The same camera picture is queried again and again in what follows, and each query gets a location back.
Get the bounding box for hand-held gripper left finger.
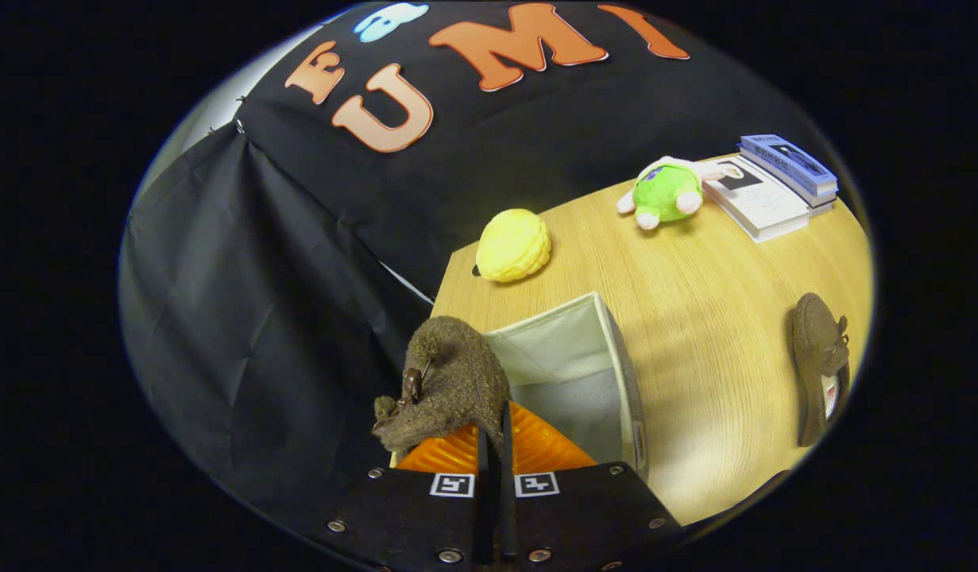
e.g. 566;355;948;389
322;421;493;572

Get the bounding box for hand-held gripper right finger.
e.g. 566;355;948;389
501;401;684;572

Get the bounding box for brown fuzzy shoe with bow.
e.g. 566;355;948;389
371;315;512;458
791;292;852;448

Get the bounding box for grey fabric storage box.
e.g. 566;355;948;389
389;292;650;481

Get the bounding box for yellow knitted plush ball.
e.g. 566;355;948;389
475;208;552;284

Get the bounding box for green and white plush toy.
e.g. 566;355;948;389
616;156;744;231

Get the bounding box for white paperback book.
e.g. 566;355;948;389
702;154;811;244

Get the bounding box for dark cover book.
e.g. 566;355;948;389
739;147;837;217

